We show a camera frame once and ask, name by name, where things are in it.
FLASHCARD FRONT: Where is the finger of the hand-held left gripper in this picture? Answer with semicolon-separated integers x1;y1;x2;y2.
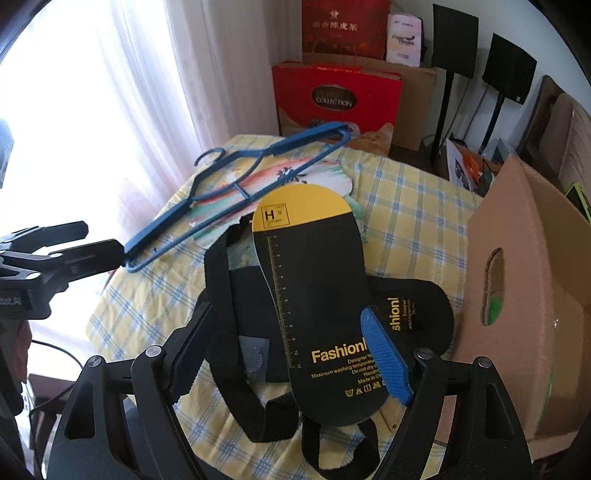
0;239;126;296
0;222;89;254

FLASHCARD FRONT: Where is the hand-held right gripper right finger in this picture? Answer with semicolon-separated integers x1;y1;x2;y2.
360;307;532;480

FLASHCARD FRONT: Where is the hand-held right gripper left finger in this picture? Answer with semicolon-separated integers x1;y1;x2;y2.
46;302;232;480

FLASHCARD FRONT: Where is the black sock with grey tag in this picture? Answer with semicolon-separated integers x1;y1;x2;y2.
203;226;305;444

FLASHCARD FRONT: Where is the black yellow sock card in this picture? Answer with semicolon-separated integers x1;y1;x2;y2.
252;184;402;414

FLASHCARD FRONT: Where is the blue plastic clothes hanger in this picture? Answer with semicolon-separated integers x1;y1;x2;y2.
124;121;354;273

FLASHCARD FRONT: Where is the black sock on printed card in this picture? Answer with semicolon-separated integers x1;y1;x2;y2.
365;277;455;370

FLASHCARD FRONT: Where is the yellow checked tablecloth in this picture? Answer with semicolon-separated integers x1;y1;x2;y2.
85;134;485;480

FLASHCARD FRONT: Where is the white curtain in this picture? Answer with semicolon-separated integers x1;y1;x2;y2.
0;0;305;259

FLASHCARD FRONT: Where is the large cardboard box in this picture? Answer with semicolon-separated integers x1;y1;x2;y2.
455;154;591;455

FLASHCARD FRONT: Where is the printed carton with clutter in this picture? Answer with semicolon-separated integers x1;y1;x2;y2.
445;136;513;195

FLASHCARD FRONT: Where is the colourful printed cloth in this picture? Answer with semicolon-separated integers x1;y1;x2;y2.
187;157;365;250

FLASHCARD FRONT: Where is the green item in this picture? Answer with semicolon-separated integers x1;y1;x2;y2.
566;182;591;217

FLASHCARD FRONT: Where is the brown sofa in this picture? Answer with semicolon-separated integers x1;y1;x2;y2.
517;76;591;217

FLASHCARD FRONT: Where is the black panel on stand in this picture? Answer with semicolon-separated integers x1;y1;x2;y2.
478;33;537;153
431;4;479;162

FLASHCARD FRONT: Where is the white pink packet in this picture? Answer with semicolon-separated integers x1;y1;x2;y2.
385;13;423;65

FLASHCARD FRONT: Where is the dark red gift box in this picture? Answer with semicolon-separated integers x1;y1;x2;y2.
301;0;392;61

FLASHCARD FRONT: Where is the black cable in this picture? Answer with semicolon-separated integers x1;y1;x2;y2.
28;339;88;370

